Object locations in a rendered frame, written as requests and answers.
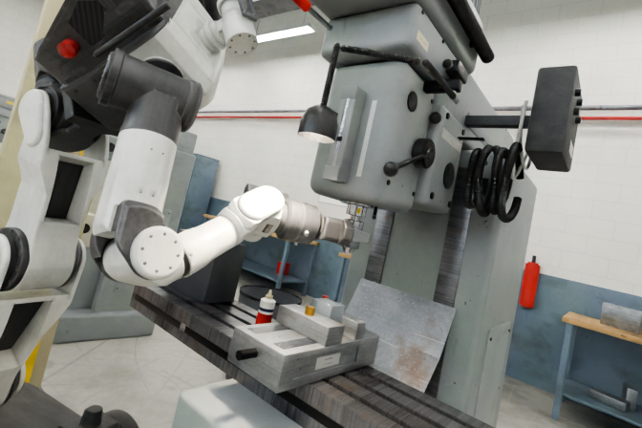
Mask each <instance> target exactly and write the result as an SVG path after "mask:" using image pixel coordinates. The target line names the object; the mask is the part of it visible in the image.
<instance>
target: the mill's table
mask: <svg viewBox="0 0 642 428"><path fill-rule="evenodd" d="M130 307H132V308H133V309H135V310H136V311H138V312H139V313H141V314H142V315H144V316H145V317H146V318H148V319H149V320H151V321H152V322H153V323H155V324H156V325H158V326H159V327H161V328H162V329H163V330H165V331H166V332H168V333H170V334H171V335H172V336H174V337H175V338H177V339H178V340H179V341H181V342H182V343H183V344H184V345H186V346H187V347H188V348H190V349H191V350H193V351H194V352H196V353H197V354H199V355H200V356H202V357H203V358H204V359H206V360H207V361H209V362H210V363H212V364H213V365H214V366H216V367H217V368H219V369H220V370H221V371H223V372H224V373H226V374H227V375H229V376H230V377H232V378H233V379H235V380H236V381H238V382H239V383H240V384H242V385H243V386H245V387H246V388H247V389H249V390H250V391H251V392H252V393H254V394H255V395H257V396H258V397H260V398H261V399H262V400H264V401H265V402H267V403H268V404H270V405H271V406H272V407H274V408H275V409H277V410H278V411H280V412H281V413H282V414H284V415H285V416H287V417H288V418H290V419H291V420H293V421H294V422H296V423H297V424H298V425H300V426H301V427H303V428H495V427H493V426H491V425H489V424H486V423H484V422H482V421H480V420H478V419H476V418H474V417H471V416H469V415H467V414H466V413H464V412H462V411H460V410H458V409H456V408H454V407H452V406H450V405H448V404H446V403H444V402H442V401H440V400H438V399H436V398H434V397H431V396H428V395H426V394H425V393H423V392H421V391H419V390H417V389H415V388H413V387H411V386H409V385H407V384H405V383H403V382H401V381H399V380H397V379H395V378H393V377H391V376H389V375H387V374H384V373H382V372H381V371H378V370H376V369H374V368H372V367H370V366H368V365H367V366H364V367H360V368H357V369H354V370H351V371H348V372H345V373H342V374H337V375H334V376H331V377H327V378H324V379H321V380H318V381H315V382H312V383H309V384H306V385H303V386H300V387H296V388H293V389H290V390H287V391H284V392H281V393H278V394H276V393H274V392H273V391H271V389H269V388H268V387H266V386H265V385H263V384H262V383H260V382H259V381H258V380H256V379H255V378H253V377H252V376H250V375H249V374H247V373H245V372H244V371H243V370H241V369H240V368H238V367H237V366H235V365H234V364H232V363H231V362H229V361H228V360H227V357H228V353H229V348H230V344H231V340H232V336H233V332H234V328H235V327H238V326H246V325H255V322H256V318H257V313H258V311H257V310H254V309H252V308H250V307H248V306H246V305H244V304H242V303H240V302H238V301H236V300H234V301H233V302H223V303H208V304H204V303H202V302H200V301H198V300H196V299H194V298H192V297H190V296H188V295H186V294H184V293H183V292H181V291H179V290H177V289H174V288H172V287H170V286H168V285H167V286H161V287H142V286H136V285H135V288H134V292H133V295H132V299H131V303H130Z"/></svg>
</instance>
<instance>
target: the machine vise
mask: <svg viewBox="0 0 642 428"><path fill-rule="evenodd" d="M341 324H343V325H345V328H344V332H343V337H342V342H341V343H339V344H334V345H330V346H323V345H321V344H319V343H317V342H315V341H313V340H311V339H309V338H307V337H306V336H304V335H302V334H300V333H298V332H295V331H293V330H292V329H290V328H288V327H286V326H284V325H282V324H280V323H278V322H274V323H266V324H256V325H246V326H238V327H235V328H234V332H233V336H232V340H231V344H230V348H229V353H228V357H227V360H228V361H229V362H231V363H232V364H234V365H235V366H237V367H238V368H240V369H241V370H243V371H244V372H245V373H247V374H248V375H250V376H252V377H253V378H255V379H256V380H258V381H259V382H260V383H262V384H263V385H265V386H266V387H268V388H269V389H271V391H273V392H274V393H276V394H278V393H281V392H284V391H287V390H290V389H293V388H296V387H300V386H303V385H306V384H309V383H312V382H315V381H318V380H321V379H324V378H327V377H331V376H334V375H339V374H342V373H345V372H348V371H351V370H354V369H357V368H360V367H364V366H367V365H370V364H373V363H375V355H376V350H377V345H378V340H379V335H377V334H375V333H373V332H369V331H367V330H364V329H365V324H366V322H364V321H362V320H359V319H357V318H354V317H352V316H349V315H348V314H346V313H343V316H342V321H341ZM251 348H256V349H257V351H258V355H257V357H254V358H250V359H245V360H240V361H238V360H237V358H236V352H237V351H239V350H245V349H251Z"/></svg>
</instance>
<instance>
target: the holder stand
mask: <svg viewBox="0 0 642 428"><path fill-rule="evenodd" d="M245 253H246V245H244V244H241V243H239V244H238V245H236V246H234V247H233V248H231V249H230V250H228V251H226V252H225V253H223V254H221V255H220V256H218V257H216V258H215V259H213V260H212V261H211V262H210V263H209V264H207V265H206V266H205V267H203V268H201V269H200V270H198V271H196V272H195V273H193V274H191V275H190V276H188V277H185V278H184V277H183V278H182V279H178V280H176V281H174V282H172V283H171V284H169V285H168V286H170V287H172V288H174V289H177V290H179V291H181V292H183V293H184V294H186V295H188V296H190V297H192V298H194V299H196V300H198V301H200V302H202V303H204V304H208V303H223V302H233V301H234V297H235V293H236V289H237V286H238V282H239V277H240V273H241V269H242V265H243V261H244V257H245Z"/></svg>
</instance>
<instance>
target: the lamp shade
mask: <svg viewBox="0 0 642 428"><path fill-rule="evenodd" d="M337 130H338V124H337V114H336V113H335V112H334V111H333V110H332V109H331V108H330V107H328V106H326V105H323V104H316V105H313V106H311V107H309V108H308V109H307V110H306V112H305V113H304V115H303V116H302V117H301V119H300V124H299V128H298V132H297V134H298V135H299V136H300V137H302V138H304V139H309V140H312V141H317V142H322V143H335V139H336V134H337Z"/></svg>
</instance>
